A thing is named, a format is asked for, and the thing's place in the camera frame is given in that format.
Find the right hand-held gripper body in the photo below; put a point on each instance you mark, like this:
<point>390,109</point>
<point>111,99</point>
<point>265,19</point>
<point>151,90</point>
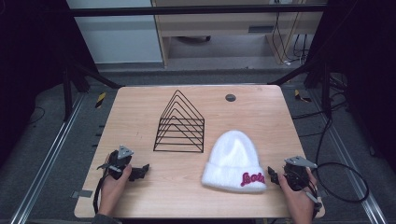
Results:
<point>295,175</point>

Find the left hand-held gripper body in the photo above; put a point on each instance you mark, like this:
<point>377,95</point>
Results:
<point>120,161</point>

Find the person's right hand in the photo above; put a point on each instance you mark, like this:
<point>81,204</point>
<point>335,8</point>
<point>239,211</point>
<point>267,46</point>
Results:
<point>300,203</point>

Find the person's left hand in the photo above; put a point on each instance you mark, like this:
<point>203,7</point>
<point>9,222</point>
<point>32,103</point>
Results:
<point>110,193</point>

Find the white knit beanie hat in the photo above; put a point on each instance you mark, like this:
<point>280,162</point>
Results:
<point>232,161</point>

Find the grey tape strip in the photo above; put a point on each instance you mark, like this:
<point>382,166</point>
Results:
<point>82,193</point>

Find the yellow black hazard tape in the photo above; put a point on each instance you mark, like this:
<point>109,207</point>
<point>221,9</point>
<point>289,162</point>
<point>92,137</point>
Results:
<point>100,100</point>
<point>301,97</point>

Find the black metal stand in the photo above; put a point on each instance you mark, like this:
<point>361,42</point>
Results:
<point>67,93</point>
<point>326,90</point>

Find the white cabinet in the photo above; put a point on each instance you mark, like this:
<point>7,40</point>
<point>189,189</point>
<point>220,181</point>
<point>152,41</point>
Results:
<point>118,37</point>

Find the light wooden desk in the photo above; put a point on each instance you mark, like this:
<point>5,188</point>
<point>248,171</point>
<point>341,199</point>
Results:
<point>224,23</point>

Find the aluminium floor rail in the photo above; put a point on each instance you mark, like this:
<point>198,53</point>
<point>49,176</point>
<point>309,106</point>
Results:
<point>46,161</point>
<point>355,174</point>

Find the black horizontal frame bar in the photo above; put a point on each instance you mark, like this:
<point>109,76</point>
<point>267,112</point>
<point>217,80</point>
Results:
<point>186,11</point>

